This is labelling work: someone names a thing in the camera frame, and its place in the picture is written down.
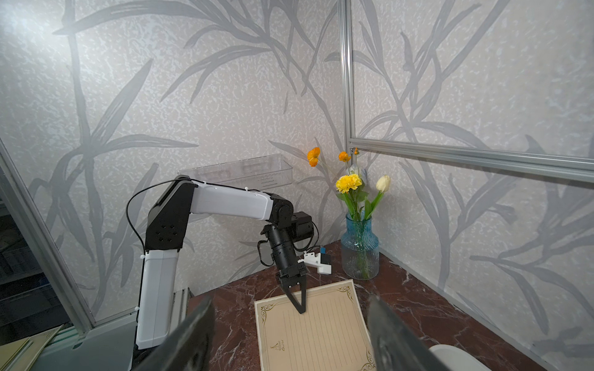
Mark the white plastic storage box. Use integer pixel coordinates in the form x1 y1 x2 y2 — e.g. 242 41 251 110
429 345 490 371

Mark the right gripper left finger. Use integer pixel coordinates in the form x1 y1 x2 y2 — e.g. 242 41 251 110
131 298 216 370

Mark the blue glass vase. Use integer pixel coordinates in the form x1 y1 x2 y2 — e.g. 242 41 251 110
340 214 380 281

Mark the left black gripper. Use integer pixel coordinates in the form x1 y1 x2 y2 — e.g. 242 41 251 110
262 224 307 314

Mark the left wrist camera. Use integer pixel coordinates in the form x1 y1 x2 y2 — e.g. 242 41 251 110
292 212 332 275

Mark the clear plastic wall shelf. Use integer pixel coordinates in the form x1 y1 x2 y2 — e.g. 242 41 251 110
178 154 293 190

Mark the yellow orange flower bouquet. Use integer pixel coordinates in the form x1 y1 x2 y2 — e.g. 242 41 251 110
335 165 391 221

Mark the aluminium frame rail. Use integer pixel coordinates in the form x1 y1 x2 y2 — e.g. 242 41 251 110
338 1 593 183

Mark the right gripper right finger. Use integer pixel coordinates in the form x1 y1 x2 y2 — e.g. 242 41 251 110
367 296 449 371

